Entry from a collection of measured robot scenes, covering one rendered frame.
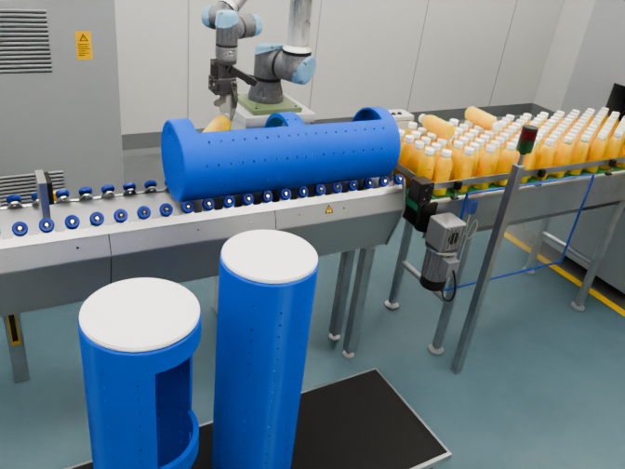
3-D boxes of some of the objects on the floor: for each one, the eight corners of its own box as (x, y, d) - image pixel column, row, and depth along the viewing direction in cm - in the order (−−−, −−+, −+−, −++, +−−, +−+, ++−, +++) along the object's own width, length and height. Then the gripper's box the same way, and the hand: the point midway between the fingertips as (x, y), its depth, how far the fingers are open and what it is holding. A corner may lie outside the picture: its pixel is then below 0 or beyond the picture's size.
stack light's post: (449, 368, 291) (511, 163, 237) (456, 367, 293) (519, 162, 239) (455, 374, 288) (519, 167, 234) (461, 372, 290) (525, 166, 236)
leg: (325, 335, 303) (342, 229, 272) (336, 333, 305) (353, 227, 274) (331, 342, 298) (349, 235, 267) (341, 340, 301) (360, 234, 270)
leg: (339, 353, 292) (359, 245, 261) (350, 350, 295) (369, 242, 264) (346, 360, 288) (365, 251, 257) (355, 357, 291) (377, 248, 260)
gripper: (206, 55, 203) (206, 114, 214) (218, 63, 195) (217, 125, 205) (230, 54, 207) (228, 113, 217) (242, 62, 198) (240, 123, 209)
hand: (230, 114), depth 212 cm, fingers closed on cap, 4 cm apart
